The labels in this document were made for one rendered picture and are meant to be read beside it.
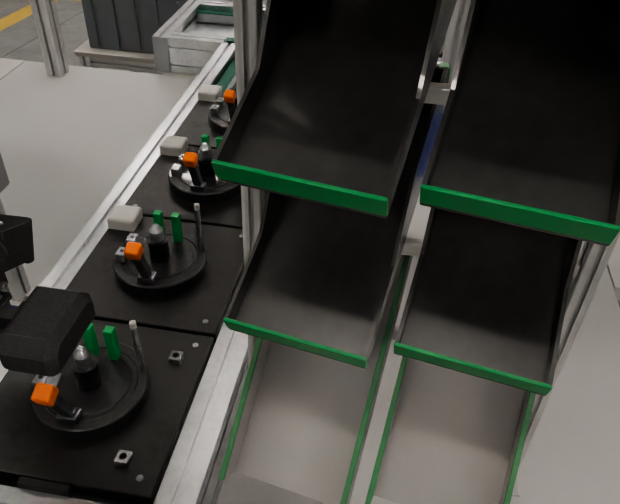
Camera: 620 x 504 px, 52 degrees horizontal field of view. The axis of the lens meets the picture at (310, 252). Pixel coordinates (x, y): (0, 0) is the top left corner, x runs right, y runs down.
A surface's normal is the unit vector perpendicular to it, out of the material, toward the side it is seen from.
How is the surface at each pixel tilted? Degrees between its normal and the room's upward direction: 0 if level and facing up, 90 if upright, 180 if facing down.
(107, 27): 90
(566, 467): 0
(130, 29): 90
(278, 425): 45
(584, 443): 0
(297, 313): 25
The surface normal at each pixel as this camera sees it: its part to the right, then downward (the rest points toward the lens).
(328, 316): -0.11, -0.46
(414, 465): -0.22, -0.14
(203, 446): 0.04, -0.77
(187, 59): -0.17, 0.62
